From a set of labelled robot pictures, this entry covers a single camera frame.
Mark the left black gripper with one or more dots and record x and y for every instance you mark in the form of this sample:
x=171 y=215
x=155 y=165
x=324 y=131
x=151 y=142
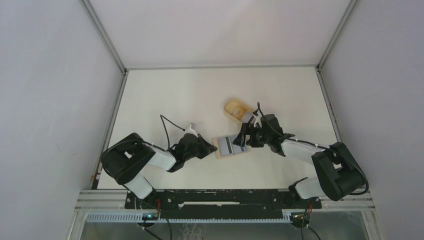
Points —
x=206 y=148

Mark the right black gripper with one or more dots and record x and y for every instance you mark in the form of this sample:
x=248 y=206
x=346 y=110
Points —
x=247 y=128

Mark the beige leather card holder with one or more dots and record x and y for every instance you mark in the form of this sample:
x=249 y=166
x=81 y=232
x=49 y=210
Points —
x=218 y=152

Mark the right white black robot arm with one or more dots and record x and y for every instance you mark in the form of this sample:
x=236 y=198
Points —
x=337 y=172

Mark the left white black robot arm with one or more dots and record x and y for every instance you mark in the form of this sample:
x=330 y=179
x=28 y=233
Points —
x=125 y=160

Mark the beige oval plastic tray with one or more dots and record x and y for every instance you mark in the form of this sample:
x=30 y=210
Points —
x=230 y=104

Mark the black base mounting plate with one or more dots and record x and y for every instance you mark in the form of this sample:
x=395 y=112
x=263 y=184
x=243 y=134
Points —
x=208 y=203

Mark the left green circuit board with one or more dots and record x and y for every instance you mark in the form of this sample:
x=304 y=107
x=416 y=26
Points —
x=150 y=217

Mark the right circuit board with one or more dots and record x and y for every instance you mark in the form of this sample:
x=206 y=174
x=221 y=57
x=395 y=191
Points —
x=300 y=217

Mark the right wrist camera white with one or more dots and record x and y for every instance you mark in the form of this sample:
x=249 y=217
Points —
x=255 y=118

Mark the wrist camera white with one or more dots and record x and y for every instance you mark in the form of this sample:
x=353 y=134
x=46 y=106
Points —
x=190 y=129
x=255 y=118

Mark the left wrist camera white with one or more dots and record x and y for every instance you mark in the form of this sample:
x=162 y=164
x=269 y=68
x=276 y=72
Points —
x=190 y=129

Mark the aluminium front frame rail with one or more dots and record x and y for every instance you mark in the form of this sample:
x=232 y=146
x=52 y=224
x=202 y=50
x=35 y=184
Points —
x=111 y=200

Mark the white slotted cable duct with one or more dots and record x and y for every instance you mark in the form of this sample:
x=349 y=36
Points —
x=128 y=217

